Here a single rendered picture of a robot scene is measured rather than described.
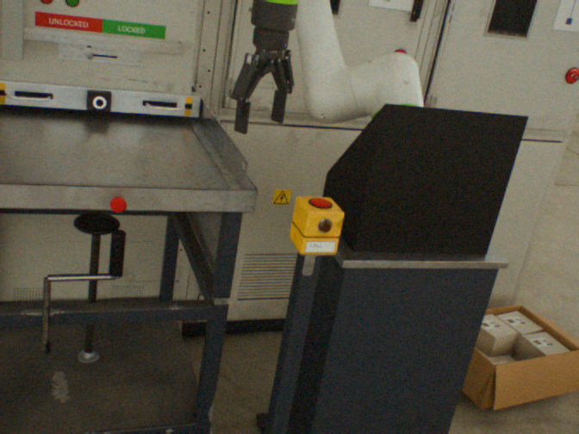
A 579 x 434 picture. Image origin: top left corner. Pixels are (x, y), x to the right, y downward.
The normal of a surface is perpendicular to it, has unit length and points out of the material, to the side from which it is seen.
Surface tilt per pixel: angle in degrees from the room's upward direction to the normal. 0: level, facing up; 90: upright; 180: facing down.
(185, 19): 90
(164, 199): 90
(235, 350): 0
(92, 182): 0
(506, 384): 71
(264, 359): 0
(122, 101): 90
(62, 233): 90
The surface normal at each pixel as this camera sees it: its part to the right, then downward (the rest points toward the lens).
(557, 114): 0.32, 0.42
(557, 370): 0.47, 0.09
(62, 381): 0.16, -0.91
